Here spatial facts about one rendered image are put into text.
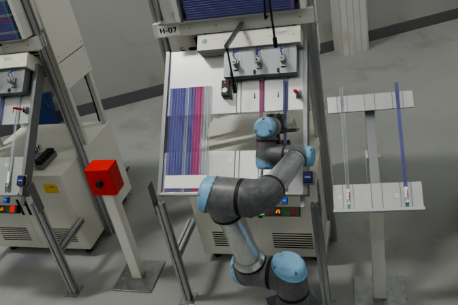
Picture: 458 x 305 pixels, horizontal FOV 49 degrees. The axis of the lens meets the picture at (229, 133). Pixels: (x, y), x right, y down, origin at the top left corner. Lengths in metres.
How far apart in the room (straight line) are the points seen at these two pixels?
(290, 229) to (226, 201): 1.28
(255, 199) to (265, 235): 1.34
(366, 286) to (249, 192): 1.41
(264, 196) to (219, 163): 0.85
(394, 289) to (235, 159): 1.06
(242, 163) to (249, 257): 0.63
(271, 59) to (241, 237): 0.95
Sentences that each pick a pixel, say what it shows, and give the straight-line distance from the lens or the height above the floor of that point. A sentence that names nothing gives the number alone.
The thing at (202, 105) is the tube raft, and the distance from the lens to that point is 2.38.
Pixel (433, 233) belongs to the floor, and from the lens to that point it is 3.09.
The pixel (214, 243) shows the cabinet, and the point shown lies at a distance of 2.92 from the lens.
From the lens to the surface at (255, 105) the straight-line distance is 2.32.
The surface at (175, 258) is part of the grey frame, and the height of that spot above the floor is 0.31.
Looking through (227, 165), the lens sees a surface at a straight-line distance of 2.29.
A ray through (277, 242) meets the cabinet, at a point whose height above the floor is 0.16.
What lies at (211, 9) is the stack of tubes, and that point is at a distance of 2.37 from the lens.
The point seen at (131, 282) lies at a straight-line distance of 3.06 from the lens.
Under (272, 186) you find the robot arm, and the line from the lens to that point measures 1.50.
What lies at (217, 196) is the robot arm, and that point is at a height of 1.16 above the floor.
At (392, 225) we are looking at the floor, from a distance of 3.13.
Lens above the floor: 2.01
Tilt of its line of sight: 28 degrees down
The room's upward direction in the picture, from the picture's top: 12 degrees counter-clockwise
